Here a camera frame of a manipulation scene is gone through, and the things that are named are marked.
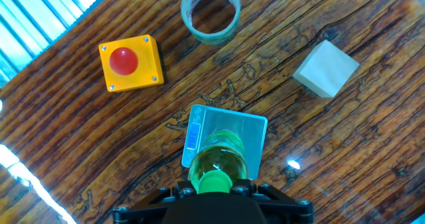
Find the orange emergency stop button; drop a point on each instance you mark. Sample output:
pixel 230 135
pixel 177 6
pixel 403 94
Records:
pixel 142 81

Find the green tea bottle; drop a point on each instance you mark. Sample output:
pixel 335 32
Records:
pixel 219 157

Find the silver digital scale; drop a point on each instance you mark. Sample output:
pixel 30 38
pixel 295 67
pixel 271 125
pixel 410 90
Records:
pixel 232 124

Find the clear tape roll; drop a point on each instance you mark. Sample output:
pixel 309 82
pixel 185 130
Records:
pixel 212 39

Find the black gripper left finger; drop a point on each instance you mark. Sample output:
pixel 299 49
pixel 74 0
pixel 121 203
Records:
pixel 146 204

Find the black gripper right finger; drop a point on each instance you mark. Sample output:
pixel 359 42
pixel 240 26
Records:
pixel 285 207

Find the large wooden cube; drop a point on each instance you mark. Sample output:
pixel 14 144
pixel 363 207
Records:
pixel 325 67

